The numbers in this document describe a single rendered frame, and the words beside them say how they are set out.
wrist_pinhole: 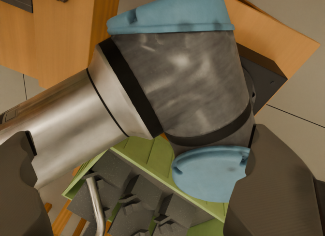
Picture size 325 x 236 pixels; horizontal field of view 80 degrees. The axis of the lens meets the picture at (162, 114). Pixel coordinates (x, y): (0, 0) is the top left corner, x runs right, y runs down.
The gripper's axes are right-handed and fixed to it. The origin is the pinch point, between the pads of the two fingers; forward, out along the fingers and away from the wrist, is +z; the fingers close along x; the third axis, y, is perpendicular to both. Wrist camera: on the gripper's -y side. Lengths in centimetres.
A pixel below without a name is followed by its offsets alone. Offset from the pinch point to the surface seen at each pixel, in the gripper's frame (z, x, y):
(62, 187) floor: 188, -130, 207
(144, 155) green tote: 38, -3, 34
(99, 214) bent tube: 33, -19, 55
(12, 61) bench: 47, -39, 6
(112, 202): 41, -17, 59
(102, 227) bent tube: 31, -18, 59
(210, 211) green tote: 31, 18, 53
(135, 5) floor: 129, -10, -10
